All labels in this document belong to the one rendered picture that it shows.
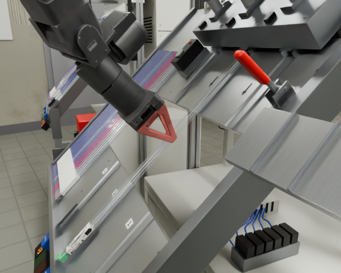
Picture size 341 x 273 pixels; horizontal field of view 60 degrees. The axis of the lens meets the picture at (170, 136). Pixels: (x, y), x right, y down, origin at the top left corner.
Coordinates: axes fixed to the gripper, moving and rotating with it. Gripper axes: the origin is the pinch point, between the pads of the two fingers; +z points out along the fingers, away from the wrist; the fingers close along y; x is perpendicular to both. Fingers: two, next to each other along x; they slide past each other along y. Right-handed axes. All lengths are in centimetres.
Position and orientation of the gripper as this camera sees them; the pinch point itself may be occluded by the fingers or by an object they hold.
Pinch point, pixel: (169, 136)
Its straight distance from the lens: 54.1
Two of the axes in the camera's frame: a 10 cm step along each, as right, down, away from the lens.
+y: -3.5, -2.4, 9.1
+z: 6.6, 6.2, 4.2
